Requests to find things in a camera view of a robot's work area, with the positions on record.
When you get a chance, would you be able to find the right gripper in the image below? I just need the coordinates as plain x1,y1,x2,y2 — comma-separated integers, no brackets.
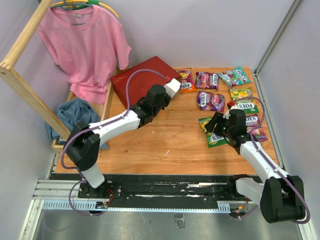
204,111,233,138

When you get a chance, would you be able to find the green candy packet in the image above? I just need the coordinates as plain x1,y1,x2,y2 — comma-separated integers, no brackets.
197,117,227,148
229,87,259,114

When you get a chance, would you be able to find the purple candy packet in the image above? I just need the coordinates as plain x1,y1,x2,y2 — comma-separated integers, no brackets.
245,114,268,142
195,71,219,90
196,91,225,112

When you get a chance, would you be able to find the orange candy packet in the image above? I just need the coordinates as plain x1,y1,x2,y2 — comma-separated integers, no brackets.
176,68,196,94

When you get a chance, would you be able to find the red paper bag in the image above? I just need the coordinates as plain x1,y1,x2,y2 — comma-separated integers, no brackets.
110,56,182,108

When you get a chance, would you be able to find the teal candy packet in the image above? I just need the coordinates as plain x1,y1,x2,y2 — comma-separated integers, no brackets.
218,66,252,89

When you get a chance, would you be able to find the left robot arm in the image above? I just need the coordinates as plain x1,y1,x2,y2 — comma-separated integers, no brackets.
63,79,181,198

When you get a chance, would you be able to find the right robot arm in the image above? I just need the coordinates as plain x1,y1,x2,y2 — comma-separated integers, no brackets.
204,108,308,224

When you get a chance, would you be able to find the blue cloth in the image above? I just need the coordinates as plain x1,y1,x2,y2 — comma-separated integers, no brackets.
46,97,110,152

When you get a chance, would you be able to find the pink t-shirt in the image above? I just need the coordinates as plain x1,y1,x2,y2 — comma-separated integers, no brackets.
37,5,131,105

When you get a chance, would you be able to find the wooden clothes rack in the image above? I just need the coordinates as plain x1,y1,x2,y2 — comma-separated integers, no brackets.
0,0,116,152

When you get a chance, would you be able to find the yellow green hanger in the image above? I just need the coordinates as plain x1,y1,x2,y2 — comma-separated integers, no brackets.
50,0,119,18

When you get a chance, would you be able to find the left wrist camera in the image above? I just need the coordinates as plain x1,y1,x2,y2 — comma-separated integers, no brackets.
163,78,181,93

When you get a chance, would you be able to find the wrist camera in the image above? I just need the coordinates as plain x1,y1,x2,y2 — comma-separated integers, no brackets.
223,100,239,120
163,78,181,93

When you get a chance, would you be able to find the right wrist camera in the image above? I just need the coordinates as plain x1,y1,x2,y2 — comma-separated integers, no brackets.
223,100,239,120

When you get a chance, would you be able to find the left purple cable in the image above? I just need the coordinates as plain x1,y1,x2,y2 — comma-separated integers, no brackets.
60,69,172,216

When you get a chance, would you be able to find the purple cable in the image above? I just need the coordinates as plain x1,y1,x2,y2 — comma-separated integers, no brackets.
60,69,172,216
227,96,312,224

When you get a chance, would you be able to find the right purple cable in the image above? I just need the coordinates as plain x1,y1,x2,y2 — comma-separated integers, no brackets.
227,96,312,224

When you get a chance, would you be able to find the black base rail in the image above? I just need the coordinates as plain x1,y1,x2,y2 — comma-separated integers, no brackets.
33,173,306,214

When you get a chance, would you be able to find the aluminium frame post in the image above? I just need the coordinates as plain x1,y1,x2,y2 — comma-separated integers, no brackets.
253,0,307,76

